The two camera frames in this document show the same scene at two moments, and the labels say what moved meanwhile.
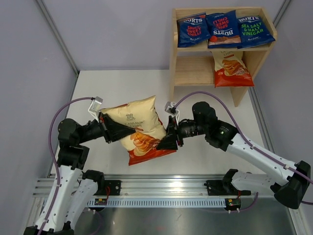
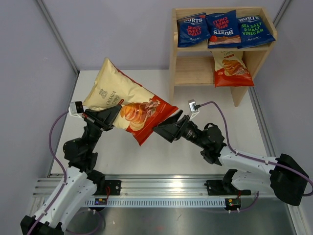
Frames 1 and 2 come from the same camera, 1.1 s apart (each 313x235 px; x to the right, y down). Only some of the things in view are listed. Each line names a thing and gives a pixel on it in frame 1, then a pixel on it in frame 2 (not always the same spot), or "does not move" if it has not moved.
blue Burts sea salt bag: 253,32 does not move
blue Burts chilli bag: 224,30 does not move
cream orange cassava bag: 142,116 -> 141,111
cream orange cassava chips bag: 231,69 does not move
